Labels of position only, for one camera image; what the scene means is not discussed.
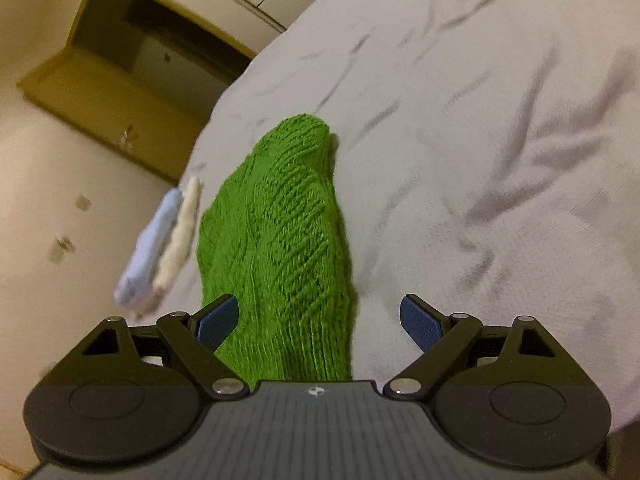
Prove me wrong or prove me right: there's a green knitted sweater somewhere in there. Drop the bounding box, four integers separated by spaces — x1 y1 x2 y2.
196 115 354 385

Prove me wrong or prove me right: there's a folded light blue garment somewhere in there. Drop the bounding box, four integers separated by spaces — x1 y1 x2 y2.
114 188 183 309

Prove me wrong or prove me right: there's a folded cream white garment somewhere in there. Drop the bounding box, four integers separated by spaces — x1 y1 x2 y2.
134 176 203 321

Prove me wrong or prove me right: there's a brown wooden door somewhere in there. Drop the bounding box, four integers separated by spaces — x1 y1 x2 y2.
17 48 204 181

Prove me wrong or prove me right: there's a white bed duvet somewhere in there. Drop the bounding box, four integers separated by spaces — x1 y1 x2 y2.
127 0 640 434

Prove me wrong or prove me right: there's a wall power socket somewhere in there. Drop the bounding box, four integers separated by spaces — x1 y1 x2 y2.
48 235 76 264

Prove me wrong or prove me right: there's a wall light switch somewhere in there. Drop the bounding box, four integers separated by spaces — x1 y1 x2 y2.
75 194 92 212

